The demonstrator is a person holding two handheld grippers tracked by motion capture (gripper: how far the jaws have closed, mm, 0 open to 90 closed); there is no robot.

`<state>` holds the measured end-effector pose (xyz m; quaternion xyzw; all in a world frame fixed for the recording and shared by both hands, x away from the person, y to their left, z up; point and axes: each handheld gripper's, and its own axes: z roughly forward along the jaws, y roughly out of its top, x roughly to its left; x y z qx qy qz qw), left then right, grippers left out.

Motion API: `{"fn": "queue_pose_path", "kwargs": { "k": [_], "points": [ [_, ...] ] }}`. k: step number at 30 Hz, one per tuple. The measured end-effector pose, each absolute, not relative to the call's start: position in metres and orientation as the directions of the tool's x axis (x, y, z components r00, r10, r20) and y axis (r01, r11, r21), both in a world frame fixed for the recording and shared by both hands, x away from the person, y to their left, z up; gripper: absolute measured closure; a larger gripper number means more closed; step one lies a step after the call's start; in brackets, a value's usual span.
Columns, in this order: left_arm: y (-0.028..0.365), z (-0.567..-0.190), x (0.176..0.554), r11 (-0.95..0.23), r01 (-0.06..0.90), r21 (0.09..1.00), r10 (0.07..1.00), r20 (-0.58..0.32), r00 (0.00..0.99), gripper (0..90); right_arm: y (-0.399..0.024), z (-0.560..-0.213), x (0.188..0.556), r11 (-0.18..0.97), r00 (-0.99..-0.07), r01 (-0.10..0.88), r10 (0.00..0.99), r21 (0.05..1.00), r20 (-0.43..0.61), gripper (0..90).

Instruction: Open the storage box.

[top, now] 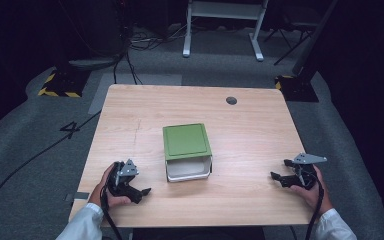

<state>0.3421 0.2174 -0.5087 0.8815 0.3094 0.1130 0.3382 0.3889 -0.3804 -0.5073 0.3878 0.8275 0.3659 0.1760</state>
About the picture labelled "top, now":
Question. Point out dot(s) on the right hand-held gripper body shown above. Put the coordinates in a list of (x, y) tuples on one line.
[(305, 166)]

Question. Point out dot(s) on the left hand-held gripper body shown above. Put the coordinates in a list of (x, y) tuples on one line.
[(124, 173)]

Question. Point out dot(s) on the person's right hand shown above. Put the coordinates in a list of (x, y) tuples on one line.
[(315, 196)]

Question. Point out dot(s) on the person's left hand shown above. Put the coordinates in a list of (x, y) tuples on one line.
[(97, 195)]

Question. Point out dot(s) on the grey tape strip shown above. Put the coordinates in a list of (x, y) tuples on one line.
[(81, 196)]

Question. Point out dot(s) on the white drawer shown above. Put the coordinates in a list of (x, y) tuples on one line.
[(188, 168)]

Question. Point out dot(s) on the green drawer box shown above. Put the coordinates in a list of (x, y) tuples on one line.
[(186, 140)]

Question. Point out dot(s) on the black stand with slanted pole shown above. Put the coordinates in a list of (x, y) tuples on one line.
[(301, 86)]

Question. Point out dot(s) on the grey round table grommet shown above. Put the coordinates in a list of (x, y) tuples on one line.
[(231, 100)]

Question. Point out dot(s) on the black stand base yellow stripes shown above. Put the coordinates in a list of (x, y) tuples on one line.
[(63, 85)]

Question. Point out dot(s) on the black folding tripod legs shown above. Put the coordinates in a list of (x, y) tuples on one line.
[(290, 43)]

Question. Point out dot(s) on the white metal table frame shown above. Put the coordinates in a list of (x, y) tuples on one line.
[(225, 10)]

